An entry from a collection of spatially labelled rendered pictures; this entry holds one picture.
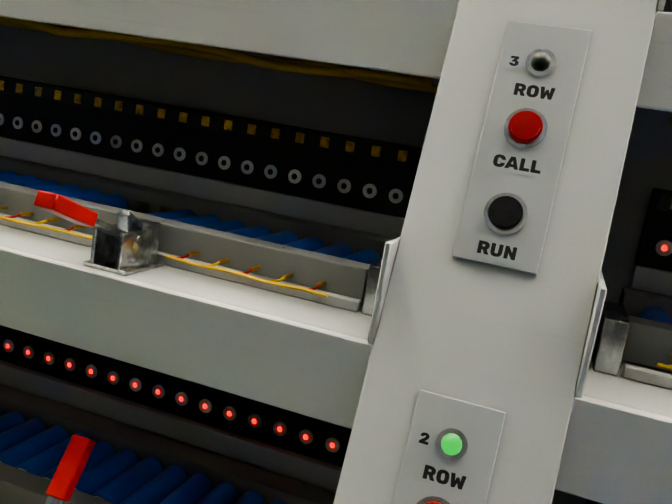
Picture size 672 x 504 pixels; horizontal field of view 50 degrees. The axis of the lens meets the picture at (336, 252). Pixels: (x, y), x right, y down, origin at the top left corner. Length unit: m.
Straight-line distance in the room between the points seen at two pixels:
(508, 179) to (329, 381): 0.13
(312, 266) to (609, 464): 0.18
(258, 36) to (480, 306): 0.20
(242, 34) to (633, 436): 0.29
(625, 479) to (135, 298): 0.26
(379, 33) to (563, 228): 0.14
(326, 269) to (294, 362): 0.07
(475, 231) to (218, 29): 0.19
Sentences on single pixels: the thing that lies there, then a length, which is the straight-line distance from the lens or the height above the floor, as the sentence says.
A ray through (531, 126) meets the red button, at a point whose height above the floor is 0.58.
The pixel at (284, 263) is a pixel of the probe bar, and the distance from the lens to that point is 0.41.
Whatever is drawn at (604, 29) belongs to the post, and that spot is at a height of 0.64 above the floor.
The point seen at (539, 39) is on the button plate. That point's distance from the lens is 0.38.
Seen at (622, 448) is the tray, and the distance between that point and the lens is 0.35.
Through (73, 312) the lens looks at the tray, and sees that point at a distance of 0.42.
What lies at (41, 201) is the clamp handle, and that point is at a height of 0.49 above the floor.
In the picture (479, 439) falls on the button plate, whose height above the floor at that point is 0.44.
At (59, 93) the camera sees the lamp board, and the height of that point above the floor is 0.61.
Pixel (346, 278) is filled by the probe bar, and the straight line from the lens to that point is 0.40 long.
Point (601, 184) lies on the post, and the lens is 0.35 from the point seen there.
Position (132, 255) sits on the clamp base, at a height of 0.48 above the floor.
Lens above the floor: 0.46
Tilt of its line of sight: 7 degrees up
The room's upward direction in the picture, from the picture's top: 15 degrees clockwise
